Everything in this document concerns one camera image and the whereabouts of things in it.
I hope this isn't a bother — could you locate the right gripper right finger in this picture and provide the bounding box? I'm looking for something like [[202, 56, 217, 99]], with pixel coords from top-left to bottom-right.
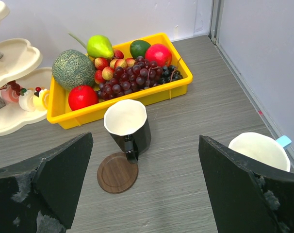
[[198, 135, 294, 233]]

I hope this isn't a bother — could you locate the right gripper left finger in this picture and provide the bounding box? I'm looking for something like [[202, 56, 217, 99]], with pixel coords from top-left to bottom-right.
[[0, 132, 93, 233]]

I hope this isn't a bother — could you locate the white cake slice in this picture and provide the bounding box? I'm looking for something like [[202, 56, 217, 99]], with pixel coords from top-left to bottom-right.
[[18, 88, 35, 112]]

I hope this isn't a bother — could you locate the yellow cake slice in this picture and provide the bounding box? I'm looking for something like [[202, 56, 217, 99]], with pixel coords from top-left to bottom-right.
[[33, 87, 49, 111]]

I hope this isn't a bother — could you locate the pink swirl roll cake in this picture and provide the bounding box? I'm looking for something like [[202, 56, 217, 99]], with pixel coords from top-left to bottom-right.
[[1, 83, 21, 103]]

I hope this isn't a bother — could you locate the blue cup white inside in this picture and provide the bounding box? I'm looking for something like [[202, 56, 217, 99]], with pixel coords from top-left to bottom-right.
[[229, 132, 292, 172]]

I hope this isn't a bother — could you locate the right wooden coaster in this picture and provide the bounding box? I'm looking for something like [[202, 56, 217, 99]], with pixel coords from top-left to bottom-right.
[[97, 152, 139, 194]]

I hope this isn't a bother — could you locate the yellow plastic fruit bin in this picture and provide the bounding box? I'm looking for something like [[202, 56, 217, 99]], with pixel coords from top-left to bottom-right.
[[47, 33, 193, 129]]

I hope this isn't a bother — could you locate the red tomato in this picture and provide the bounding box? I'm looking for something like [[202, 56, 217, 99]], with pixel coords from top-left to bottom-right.
[[68, 85, 99, 111]]

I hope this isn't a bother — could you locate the black mug white inside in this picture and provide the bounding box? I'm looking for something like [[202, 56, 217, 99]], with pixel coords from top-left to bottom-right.
[[104, 99, 151, 164]]

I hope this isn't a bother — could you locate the green melon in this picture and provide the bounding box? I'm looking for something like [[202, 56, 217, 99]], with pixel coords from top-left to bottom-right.
[[52, 50, 96, 91]]

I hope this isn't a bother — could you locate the cream three-tier stand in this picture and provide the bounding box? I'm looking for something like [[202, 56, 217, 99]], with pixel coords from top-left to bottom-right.
[[0, 0, 53, 137]]

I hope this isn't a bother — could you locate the black grape bunch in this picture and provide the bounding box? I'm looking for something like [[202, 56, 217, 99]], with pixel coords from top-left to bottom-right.
[[157, 65, 183, 84]]

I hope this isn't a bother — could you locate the purple grape bunch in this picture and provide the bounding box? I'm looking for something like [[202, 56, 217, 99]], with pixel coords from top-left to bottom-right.
[[96, 56, 171, 100]]

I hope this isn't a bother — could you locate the green pear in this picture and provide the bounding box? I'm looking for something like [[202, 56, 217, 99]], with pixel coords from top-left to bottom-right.
[[68, 33, 114, 59]]

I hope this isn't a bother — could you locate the pink red apple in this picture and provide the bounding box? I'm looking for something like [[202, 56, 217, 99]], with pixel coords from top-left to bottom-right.
[[145, 44, 172, 67]]

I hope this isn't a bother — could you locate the green lime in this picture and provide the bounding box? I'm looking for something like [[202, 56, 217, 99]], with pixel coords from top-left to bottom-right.
[[130, 39, 151, 59]]

